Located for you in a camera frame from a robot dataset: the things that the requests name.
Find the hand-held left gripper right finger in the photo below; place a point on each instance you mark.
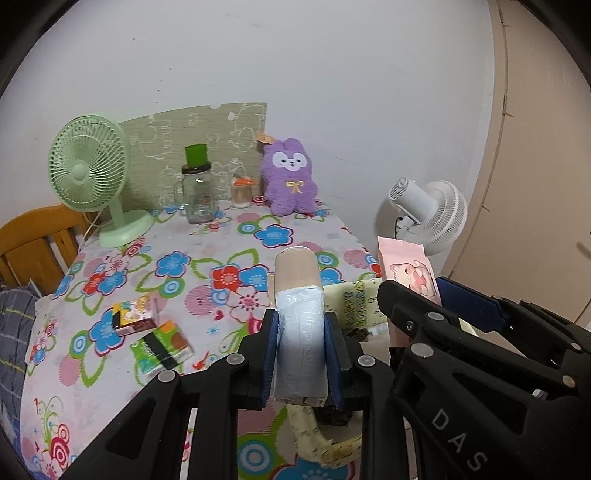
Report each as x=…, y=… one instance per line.
x=332, y=360

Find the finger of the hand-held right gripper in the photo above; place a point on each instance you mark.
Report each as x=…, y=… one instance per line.
x=406, y=314
x=466, y=300

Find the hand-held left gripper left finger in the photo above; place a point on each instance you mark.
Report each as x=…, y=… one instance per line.
x=270, y=360

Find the pink cat tissue packet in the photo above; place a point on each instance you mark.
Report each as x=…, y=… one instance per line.
x=408, y=277

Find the roll of plastic bags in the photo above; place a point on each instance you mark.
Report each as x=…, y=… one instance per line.
x=298, y=323

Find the yellow cartoon fabric storage box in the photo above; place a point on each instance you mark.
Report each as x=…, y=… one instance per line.
x=355, y=307

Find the white standing fan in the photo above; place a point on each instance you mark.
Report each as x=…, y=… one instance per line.
x=429, y=217

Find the green snack packet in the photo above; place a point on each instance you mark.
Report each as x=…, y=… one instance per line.
x=161, y=350

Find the floral tablecloth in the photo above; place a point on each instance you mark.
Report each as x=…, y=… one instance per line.
x=184, y=258

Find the colourful small carton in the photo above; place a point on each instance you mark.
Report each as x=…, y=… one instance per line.
x=134, y=316

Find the small jar with orange lid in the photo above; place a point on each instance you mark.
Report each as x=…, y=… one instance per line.
x=242, y=194

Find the beige wooden door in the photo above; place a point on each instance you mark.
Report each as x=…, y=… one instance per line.
x=531, y=138

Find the purple plush bunny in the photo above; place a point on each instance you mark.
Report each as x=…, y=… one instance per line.
x=288, y=184

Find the glass jar with dark lid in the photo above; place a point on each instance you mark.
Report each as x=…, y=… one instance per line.
x=198, y=198

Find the green plastic cup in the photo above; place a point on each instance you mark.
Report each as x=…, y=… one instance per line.
x=197, y=156

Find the blue plaid bedding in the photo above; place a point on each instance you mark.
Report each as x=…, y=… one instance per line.
x=16, y=341

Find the green desk fan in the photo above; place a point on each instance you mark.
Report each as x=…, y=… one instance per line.
x=87, y=170

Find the orange wooden chair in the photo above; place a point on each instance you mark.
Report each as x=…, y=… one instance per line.
x=32, y=240

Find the green cartoon wall sheet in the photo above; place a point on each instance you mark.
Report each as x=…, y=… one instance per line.
x=152, y=147

